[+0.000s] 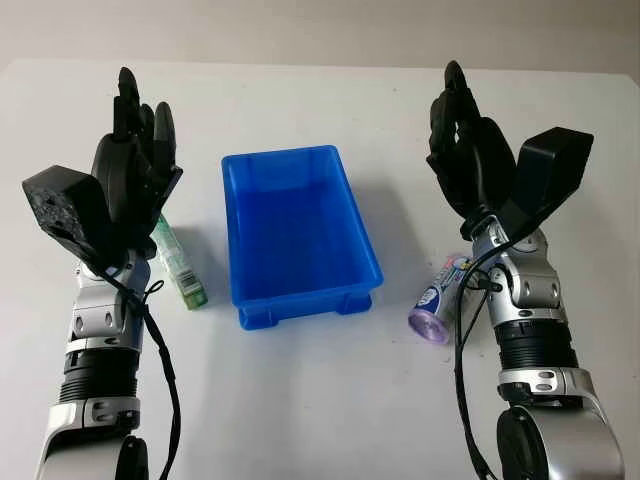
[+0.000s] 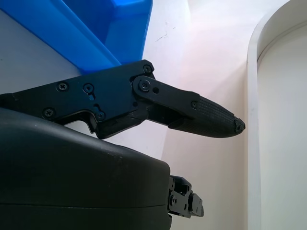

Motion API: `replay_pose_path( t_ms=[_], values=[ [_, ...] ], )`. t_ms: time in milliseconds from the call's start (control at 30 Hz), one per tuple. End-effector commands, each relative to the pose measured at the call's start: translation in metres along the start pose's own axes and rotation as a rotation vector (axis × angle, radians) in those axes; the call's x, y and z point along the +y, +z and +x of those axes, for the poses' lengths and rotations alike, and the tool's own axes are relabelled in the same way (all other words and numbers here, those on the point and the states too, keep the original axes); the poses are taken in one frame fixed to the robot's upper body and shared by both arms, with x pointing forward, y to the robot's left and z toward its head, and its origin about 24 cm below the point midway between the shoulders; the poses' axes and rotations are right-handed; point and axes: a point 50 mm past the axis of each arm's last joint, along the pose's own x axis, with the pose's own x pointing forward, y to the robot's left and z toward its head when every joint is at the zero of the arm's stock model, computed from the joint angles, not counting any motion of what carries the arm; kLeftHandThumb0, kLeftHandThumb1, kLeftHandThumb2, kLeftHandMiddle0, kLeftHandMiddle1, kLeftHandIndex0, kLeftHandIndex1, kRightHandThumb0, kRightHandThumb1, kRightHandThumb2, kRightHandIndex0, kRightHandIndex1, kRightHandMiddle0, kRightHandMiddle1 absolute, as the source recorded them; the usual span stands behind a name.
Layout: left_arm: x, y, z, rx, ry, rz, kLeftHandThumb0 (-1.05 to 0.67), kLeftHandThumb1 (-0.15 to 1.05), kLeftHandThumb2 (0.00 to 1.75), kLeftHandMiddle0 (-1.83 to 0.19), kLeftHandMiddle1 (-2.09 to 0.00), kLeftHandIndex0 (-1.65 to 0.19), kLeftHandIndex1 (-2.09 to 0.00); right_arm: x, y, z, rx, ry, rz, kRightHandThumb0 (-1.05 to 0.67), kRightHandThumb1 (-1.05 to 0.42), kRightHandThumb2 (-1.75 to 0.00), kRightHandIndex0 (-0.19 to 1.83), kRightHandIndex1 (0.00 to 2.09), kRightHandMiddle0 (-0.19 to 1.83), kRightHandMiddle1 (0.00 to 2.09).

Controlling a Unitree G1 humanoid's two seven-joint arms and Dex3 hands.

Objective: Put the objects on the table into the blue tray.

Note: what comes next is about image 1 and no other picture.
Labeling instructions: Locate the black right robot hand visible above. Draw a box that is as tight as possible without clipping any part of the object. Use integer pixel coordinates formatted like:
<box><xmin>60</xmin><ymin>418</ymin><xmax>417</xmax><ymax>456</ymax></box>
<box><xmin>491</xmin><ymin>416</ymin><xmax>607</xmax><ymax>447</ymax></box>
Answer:
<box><xmin>425</xmin><ymin>60</ymin><xmax>516</xmax><ymax>236</ymax></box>

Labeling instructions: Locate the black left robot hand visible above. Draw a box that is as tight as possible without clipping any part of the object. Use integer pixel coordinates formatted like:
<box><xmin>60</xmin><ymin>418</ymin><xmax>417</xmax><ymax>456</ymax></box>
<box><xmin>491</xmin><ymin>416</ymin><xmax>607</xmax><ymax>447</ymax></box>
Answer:
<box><xmin>91</xmin><ymin>66</ymin><xmax>184</xmax><ymax>259</ymax></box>

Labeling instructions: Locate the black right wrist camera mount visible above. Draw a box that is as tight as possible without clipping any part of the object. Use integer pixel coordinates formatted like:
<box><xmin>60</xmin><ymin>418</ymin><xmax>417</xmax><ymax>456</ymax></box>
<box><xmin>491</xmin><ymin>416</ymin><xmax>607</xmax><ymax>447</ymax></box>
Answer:
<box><xmin>502</xmin><ymin>127</ymin><xmax>596</xmax><ymax>242</ymax></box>

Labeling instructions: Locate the small white purple carton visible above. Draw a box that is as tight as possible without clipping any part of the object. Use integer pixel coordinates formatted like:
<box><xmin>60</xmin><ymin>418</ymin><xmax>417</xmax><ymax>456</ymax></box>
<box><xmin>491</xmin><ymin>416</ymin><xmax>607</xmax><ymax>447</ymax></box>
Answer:
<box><xmin>408</xmin><ymin>252</ymin><xmax>477</xmax><ymax>346</ymax></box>

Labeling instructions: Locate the blue plastic tray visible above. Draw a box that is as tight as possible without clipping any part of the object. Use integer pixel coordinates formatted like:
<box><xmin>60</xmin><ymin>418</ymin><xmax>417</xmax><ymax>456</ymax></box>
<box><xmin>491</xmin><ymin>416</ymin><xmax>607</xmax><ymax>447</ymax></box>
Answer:
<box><xmin>221</xmin><ymin>144</ymin><xmax>385</xmax><ymax>332</ymax></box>

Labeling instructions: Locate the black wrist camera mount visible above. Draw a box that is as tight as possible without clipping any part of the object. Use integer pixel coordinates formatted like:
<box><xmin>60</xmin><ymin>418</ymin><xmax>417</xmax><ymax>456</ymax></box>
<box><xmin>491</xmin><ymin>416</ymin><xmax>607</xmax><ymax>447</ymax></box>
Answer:
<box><xmin>502</xmin><ymin>127</ymin><xmax>596</xmax><ymax>242</ymax></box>
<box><xmin>21</xmin><ymin>163</ymin><xmax>115</xmax><ymax>275</ymax></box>

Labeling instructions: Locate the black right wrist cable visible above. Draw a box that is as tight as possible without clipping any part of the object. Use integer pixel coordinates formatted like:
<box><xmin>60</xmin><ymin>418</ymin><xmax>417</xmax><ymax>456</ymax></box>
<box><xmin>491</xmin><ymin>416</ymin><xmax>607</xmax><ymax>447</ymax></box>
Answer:
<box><xmin>451</xmin><ymin>219</ymin><xmax>539</xmax><ymax>480</ymax></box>

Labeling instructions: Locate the green toothpaste box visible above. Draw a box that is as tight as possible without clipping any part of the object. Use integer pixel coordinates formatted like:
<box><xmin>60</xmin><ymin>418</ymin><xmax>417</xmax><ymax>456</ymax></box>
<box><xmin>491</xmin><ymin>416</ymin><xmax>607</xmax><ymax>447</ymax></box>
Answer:
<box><xmin>151</xmin><ymin>212</ymin><xmax>209</xmax><ymax>312</ymax></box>

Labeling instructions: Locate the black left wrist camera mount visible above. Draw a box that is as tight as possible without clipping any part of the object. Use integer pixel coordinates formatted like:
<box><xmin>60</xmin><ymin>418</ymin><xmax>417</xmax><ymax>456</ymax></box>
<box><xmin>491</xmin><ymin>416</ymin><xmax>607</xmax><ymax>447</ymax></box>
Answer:
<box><xmin>21</xmin><ymin>163</ymin><xmax>115</xmax><ymax>275</ymax></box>

